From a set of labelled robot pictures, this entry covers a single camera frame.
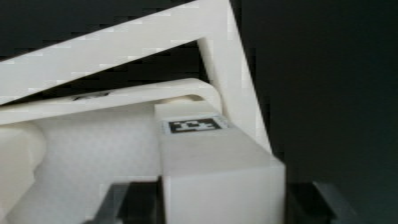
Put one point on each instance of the white desk leg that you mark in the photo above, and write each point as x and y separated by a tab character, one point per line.
21	154
222	175

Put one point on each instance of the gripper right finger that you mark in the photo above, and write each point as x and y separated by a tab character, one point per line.
316	205

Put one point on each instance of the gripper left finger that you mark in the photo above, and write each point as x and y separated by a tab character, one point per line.
132	205

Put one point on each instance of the white desk tabletop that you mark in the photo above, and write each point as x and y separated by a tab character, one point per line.
101	150

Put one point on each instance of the white U-shaped fence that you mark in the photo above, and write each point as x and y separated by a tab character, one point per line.
197	22

